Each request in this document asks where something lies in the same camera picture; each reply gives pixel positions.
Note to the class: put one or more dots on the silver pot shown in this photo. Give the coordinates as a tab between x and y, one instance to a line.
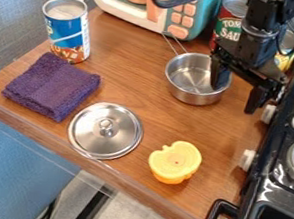
193	78

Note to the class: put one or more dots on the purple cloth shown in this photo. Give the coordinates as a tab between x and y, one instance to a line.
52	86

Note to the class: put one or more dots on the yellow can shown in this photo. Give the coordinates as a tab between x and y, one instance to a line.
287	51

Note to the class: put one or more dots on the yellow toy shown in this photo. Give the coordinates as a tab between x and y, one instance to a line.
175	162

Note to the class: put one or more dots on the blue can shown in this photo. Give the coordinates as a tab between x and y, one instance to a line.
68	30

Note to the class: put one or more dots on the red can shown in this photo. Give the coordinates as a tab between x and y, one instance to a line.
229	21

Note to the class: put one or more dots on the toy stove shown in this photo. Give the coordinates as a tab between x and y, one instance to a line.
282	158

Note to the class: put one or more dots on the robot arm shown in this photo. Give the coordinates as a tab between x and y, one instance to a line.
270	12

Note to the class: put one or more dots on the silver lid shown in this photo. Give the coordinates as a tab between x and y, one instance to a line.
105	131

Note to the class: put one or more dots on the toy microwave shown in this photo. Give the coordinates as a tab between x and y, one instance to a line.
167	3

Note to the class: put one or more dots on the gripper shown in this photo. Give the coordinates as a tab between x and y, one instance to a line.
251	53

